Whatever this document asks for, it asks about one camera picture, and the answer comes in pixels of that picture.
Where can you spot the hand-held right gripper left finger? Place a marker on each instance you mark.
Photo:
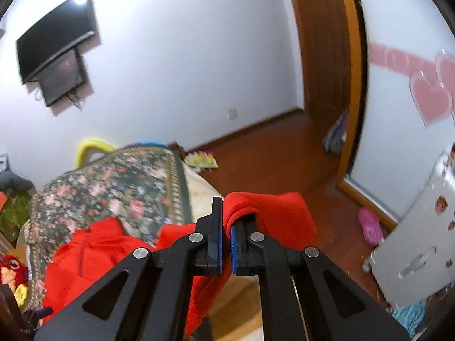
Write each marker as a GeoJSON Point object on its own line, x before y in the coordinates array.
{"type": "Point", "coordinates": [214, 241]}

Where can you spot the green cloth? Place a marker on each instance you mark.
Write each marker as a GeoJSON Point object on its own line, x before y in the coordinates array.
{"type": "Point", "coordinates": [14, 213]}

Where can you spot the pink wall stripe decal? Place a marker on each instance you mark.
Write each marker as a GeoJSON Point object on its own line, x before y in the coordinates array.
{"type": "Point", "coordinates": [394, 58]}

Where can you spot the pale pink heart sticker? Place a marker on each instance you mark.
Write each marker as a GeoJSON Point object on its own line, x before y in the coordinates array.
{"type": "Point", "coordinates": [446, 65]}

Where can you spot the yellow hoop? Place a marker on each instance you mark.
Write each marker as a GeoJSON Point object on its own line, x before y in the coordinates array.
{"type": "Point", "coordinates": [85, 145]}

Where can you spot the white wall socket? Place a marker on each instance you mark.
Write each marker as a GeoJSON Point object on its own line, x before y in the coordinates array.
{"type": "Point", "coordinates": [233, 114]}

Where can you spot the red plush toy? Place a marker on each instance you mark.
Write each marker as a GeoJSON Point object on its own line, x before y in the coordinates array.
{"type": "Point", "coordinates": [12, 266]}

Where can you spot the yellow toy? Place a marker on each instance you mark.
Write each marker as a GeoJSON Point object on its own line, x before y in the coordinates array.
{"type": "Point", "coordinates": [201, 160]}

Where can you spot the grey bag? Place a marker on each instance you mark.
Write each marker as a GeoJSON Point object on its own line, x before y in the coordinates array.
{"type": "Point", "coordinates": [336, 135]}

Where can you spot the light blue cloth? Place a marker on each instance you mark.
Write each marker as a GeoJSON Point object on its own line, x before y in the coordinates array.
{"type": "Point", "coordinates": [410, 318]}

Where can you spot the small black wall panel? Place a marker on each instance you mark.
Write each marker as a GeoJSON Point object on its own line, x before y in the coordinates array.
{"type": "Point", "coordinates": [60, 76]}

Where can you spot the pink slipper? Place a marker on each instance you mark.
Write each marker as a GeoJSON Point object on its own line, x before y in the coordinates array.
{"type": "Point", "coordinates": [369, 225]}

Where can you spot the wooden door frame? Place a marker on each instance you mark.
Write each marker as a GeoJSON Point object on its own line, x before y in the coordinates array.
{"type": "Point", "coordinates": [357, 78]}

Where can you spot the red garment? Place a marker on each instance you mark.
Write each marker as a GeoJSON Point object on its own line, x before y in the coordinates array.
{"type": "Point", "coordinates": [277, 216]}

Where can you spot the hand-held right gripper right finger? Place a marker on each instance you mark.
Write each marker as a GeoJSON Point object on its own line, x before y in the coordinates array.
{"type": "Point", "coordinates": [234, 252]}

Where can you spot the black wall television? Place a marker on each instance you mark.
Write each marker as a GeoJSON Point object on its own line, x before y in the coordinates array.
{"type": "Point", "coordinates": [53, 39]}

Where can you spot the white cabinet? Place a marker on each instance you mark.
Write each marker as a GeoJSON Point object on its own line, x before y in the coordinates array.
{"type": "Point", "coordinates": [419, 241]}

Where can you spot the large pink heart sticker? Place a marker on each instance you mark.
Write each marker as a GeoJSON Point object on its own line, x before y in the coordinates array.
{"type": "Point", "coordinates": [430, 99]}

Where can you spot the floral blanket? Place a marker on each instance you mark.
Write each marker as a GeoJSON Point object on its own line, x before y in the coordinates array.
{"type": "Point", "coordinates": [117, 181]}

